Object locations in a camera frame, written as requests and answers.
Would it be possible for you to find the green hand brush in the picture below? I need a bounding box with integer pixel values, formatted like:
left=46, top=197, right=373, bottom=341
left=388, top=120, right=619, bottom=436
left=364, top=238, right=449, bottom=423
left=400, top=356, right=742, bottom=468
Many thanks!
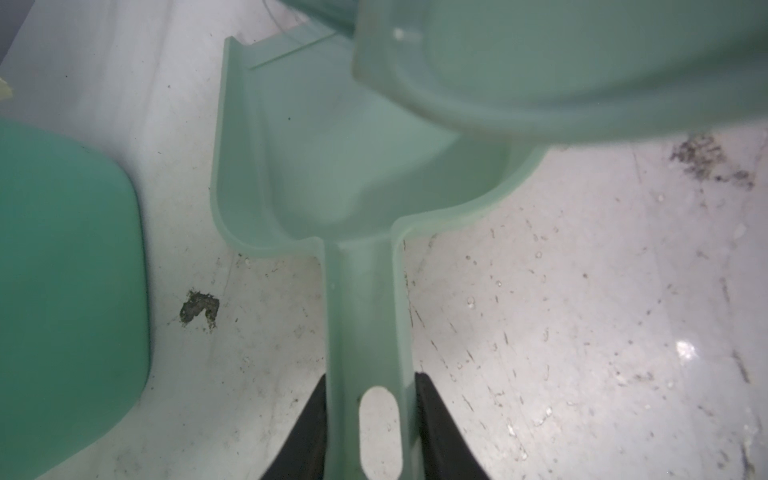
left=294, top=0, right=767, bottom=143

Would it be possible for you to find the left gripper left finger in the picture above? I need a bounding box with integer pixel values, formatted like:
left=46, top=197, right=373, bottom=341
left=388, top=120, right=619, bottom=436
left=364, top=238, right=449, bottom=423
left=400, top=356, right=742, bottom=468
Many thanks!
left=261, top=374, right=327, bottom=480

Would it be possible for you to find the green trash bin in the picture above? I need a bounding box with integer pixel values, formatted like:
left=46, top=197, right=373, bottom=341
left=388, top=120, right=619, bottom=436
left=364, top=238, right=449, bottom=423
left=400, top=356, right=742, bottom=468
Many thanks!
left=1, top=120, right=150, bottom=479

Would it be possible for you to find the green plastic dustpan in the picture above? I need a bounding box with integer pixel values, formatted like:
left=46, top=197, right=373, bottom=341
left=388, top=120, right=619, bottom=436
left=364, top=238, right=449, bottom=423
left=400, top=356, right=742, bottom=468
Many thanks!
left=210, top=23, right=545, bottom=479

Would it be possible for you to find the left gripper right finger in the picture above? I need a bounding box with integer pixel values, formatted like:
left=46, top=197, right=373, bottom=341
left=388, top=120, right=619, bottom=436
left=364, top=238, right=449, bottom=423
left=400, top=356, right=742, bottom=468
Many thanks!
left=415, top=372, right=489, bottom=480

